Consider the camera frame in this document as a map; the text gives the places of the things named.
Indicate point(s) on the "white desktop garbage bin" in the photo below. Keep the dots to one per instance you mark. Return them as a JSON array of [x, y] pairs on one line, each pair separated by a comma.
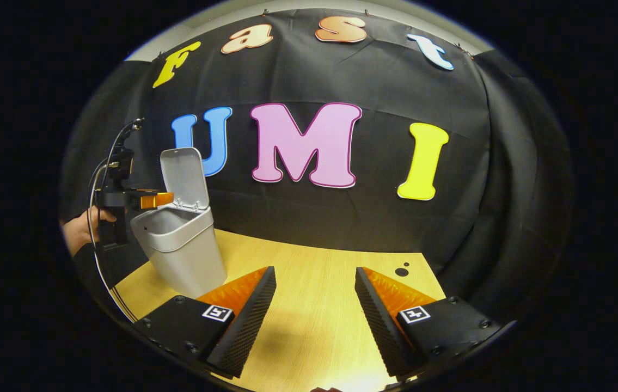
[[183, 256]]

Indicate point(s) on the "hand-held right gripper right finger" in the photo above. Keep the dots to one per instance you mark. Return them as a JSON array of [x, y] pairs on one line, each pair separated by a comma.
[[379, 326]]

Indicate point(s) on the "wooden desktop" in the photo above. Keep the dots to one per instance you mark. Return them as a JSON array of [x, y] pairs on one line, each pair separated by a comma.
[[314, 305]]

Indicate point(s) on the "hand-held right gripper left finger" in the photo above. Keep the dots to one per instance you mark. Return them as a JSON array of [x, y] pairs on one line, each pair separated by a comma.
[[243, 326]]

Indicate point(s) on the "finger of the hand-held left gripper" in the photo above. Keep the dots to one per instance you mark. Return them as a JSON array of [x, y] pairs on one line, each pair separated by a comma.
[[157, 200]]

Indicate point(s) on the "black backdrop cloth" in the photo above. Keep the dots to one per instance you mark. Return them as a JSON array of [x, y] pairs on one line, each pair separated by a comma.
[[341, 218]]

